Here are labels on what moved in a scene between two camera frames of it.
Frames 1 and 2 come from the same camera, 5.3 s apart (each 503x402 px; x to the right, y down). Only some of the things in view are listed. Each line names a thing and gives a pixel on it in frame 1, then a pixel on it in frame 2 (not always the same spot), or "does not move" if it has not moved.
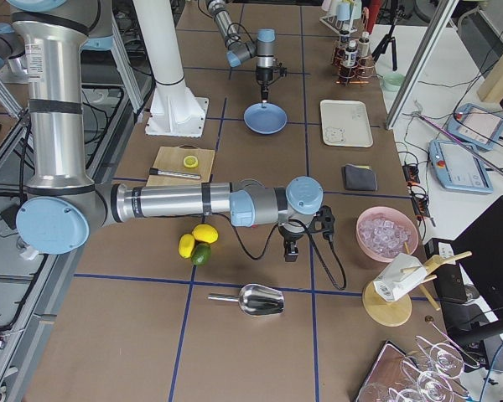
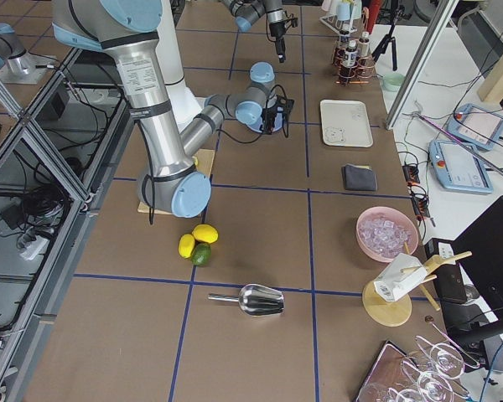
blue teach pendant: [458, 167] does not move
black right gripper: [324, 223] -> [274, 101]
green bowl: [392, 81] does not move
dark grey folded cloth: [360, 178] does not move
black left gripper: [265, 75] -> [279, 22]
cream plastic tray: [345, 123] does not move
